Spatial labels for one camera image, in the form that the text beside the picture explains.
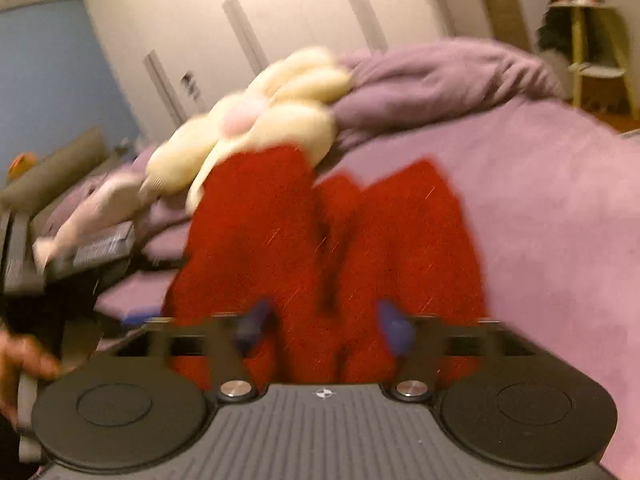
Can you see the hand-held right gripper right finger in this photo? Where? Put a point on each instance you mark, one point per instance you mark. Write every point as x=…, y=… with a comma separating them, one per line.
x=396, y=329

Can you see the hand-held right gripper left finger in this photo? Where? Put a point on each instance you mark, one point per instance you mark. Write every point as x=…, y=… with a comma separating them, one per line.
x=252, y=324

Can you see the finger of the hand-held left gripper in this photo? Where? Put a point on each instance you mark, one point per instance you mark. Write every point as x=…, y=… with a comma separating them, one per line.
x=137, y=318

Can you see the red fleece pants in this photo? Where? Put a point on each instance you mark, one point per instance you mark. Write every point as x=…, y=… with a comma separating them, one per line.
x=280, y=240

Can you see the person's left hand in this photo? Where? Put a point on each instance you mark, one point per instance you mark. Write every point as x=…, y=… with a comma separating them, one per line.
x=22, y=360

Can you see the pink plush toy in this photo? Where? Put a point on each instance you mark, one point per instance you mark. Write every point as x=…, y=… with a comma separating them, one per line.
x=95, y=207

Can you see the small orange object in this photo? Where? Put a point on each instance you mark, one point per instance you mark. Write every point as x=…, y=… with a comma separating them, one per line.
x=21, y=164

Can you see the purple bed sheet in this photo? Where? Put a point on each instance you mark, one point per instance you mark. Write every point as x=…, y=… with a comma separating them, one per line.
x=550, y=210

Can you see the cream flower plush pillow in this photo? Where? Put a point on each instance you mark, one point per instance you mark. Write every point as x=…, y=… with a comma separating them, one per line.
x=280, y=120

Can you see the purple crumpled duvet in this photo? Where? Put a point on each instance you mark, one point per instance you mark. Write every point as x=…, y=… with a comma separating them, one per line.
x=440, y=80

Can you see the white wardrobe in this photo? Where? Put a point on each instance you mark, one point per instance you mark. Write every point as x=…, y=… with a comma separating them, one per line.
x=250, y=25

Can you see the dark cloth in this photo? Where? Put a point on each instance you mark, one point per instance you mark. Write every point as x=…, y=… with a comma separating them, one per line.
x=552, y=32

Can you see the yellow wooden shelf rack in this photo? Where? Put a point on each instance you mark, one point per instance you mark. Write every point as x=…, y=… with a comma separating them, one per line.
x=597, y=40

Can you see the wooden door frame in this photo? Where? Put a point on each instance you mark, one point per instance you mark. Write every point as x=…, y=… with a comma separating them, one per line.
x=502, y=0

